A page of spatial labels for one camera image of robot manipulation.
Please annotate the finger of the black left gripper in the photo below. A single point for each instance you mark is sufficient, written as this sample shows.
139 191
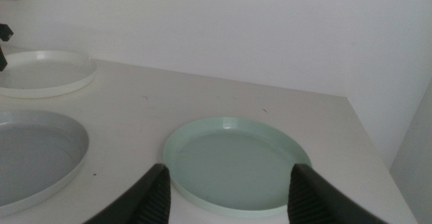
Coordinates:
2 60
5 33

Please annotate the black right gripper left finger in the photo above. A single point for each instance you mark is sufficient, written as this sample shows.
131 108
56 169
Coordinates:
148 200

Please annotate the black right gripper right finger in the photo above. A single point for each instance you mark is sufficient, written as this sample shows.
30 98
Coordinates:
314 200

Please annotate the white shallow bowl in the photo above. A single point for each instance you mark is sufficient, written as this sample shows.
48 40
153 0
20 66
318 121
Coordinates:
44 74

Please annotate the grey shallow bowl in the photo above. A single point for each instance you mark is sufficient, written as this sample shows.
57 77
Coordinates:
33 156

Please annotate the pale green shallow bowl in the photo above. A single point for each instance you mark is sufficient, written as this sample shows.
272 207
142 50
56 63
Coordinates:
233 170

